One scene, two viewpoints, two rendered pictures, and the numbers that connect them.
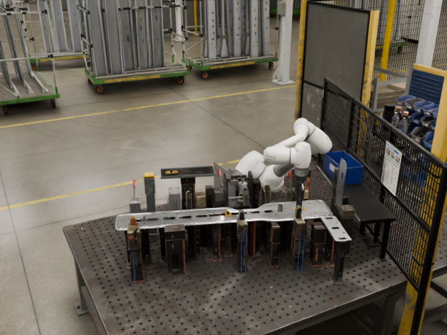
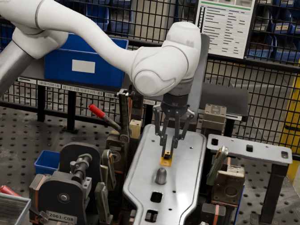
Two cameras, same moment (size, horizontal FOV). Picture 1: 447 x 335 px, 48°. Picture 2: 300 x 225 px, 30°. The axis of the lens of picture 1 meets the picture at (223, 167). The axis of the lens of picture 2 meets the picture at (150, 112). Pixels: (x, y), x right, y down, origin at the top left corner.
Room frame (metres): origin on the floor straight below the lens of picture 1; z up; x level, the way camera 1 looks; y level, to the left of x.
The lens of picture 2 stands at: (2.56, 0.98, 2.02)
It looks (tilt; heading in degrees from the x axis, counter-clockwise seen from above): 30 degrees down; 285
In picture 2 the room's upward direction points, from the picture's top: 7 degrees clockwise
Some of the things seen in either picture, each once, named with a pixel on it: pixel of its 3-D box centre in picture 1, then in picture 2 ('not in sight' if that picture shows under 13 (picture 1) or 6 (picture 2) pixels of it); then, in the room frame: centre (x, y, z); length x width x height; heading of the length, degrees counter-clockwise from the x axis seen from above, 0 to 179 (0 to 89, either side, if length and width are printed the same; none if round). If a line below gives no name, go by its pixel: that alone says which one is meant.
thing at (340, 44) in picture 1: (330, 95); not in sight; (5.57, -1.22, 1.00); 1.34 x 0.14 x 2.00; 27
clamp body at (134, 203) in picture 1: (136, 223); not in sight; (2.89, 0.58, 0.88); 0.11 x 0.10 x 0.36; 8
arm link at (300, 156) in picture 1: (300, 153); (181, 50); (2.88, -0.48, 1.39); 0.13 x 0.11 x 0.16; 83
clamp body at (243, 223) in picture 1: (241, 244); not in sight; (2.64, -0.11, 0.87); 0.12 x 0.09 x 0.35; 8
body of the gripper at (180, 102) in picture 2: (300, 180); (174, 103); (2.88, -0.49, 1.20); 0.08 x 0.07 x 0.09; 8
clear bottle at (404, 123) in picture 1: (404, 127); not in sight; (2.97, -1.13, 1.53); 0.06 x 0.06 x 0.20
